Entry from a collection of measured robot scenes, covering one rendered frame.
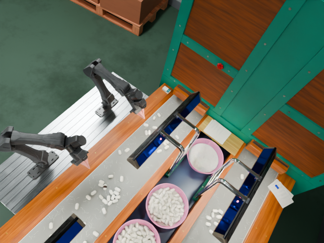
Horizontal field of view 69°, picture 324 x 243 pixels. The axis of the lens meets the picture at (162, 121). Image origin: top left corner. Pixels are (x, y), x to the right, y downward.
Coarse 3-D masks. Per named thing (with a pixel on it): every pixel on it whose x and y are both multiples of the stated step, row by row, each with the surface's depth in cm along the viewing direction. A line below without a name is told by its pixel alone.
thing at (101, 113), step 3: (114, 99) 186; (111, 102) 184; (114, 102) 185; (117, 102) 186; (102, 105) 181; (108, 105) 177; (111, 105) 183; (99, 108) 180; (102, 108) 180; (105, 108) 180; (108, 108) 180; (96, 111) 178; (99, 111) 178; (102, 111) 179; (105, 111) 179; (99, 114) 177; (102, 114) 178
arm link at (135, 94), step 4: (132, 88) 151; (136, 88) 147; (120, 92) 150; (128, 92) 149; (132, 92) 146; (136, 92) 146; (140, 92) 148; (132, 96) 149; (136, 96) 146; (140, 96) 148
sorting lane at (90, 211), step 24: (192, 120) 182; (168, 144) 168; (96, 168) 151; (120, 168) 153; (144, 168) 156; (72, 192) 141; (96, 192) 144; (120, 192) 146; (48, 216) 133; (96, 216) 137; (24, 240) 125; (72, 240) 129
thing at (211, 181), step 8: (232, 160) 130; (224, 168) 140; (248, 168) 127; (208, 176) 164; (216, 176) 138; (256, 176) 125; (208, 184) 147; (216, 184) 127; (224, 184) 121; (200, 192) 147; (232, 192) 120; (240, 192) 119; (248, 200) 119
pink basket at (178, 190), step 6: (156, 186) 149; (162, 186) 152; (168, 186) 153; (174, 186) 151; (150, 192) 147; (180, 192) 151; (186, 198) 148; (186, 204) 148; (186, 210) 146; (150, 216) 142; (186, 216) 143; (180, 222) 141; (168, 228) 138
